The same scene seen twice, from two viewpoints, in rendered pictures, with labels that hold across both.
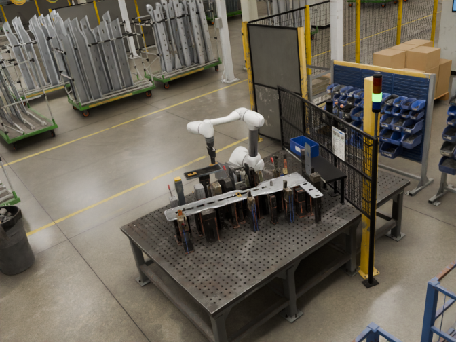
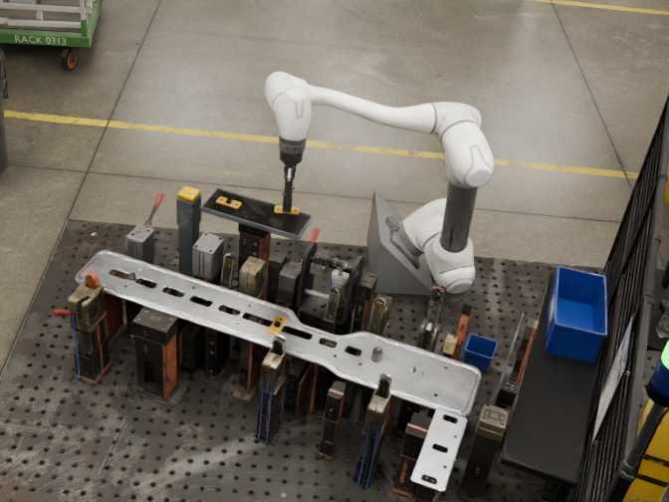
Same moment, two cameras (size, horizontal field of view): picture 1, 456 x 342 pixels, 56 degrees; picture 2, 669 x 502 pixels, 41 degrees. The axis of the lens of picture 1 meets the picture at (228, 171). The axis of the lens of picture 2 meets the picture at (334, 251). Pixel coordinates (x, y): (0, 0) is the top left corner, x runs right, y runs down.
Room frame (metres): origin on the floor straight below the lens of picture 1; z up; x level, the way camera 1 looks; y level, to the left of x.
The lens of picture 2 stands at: (1.73, -1.27, 3.01)
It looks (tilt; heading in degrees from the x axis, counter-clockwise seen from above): 38 degrees down; 30
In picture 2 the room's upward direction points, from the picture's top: 7 degrees clockwise
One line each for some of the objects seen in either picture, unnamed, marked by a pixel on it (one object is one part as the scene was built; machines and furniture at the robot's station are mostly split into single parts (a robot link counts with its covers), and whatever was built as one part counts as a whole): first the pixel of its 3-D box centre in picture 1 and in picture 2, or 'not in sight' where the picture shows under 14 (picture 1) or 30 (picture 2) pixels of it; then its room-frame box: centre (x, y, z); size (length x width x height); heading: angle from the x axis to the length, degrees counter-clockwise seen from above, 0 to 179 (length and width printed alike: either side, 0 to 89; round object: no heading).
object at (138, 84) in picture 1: (104, 67); not in sight; (10.32, 2.53, 0.88); 1.91 x 1.00 x 1.76; 121
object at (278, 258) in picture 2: (223, 195); (274, 300); (3.67, 0.08, 0.90); 0.05 x 0.05 x 0.40; 15
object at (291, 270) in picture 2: (229, 196); (289, 311); (3.67, 0.02, 0.89); 0.13 x 0.11 x 0.38; 15
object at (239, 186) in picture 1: (241, 187); (326, 309); (3.71, -0.11, 0.94); 0.18 x 0.13 x 0.49; 105
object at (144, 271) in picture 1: (269, 233); not in sight; (3.73, -0.34, 0.33); 2.56 x 1.61 x 0.66; 124
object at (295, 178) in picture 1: (237, 195); (270, 326); (3.47, -0.05, 1.00); 1.38 x 0.22 x 0.02; 105
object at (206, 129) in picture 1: (206, 127); (293, 110); (3.77, 0.14, 1.60); 0.13 x 0.11 x 0.16; 52
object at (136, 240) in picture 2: (176, 214); (142, 272); (3.49, 0.55, 0.88); 0.11 x 0.10 x 0.36; 15
